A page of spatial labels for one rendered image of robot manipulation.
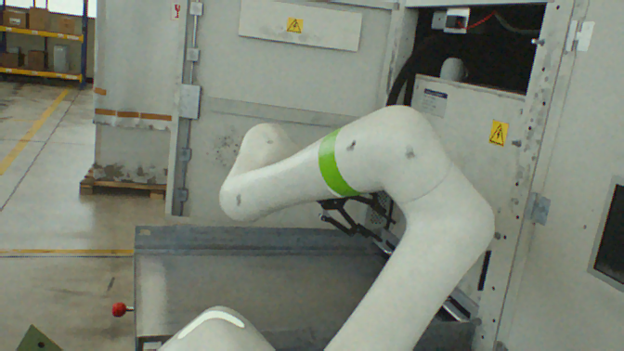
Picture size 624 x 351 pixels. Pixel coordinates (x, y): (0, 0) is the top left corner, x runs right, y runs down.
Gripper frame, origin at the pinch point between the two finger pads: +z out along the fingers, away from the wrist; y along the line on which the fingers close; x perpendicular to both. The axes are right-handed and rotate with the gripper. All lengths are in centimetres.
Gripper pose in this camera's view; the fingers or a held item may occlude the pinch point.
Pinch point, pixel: (377, 224)
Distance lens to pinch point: 137.9
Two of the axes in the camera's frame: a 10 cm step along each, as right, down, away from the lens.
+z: 7.5, 5.2, 4.1
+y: -5.9, 8.1, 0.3
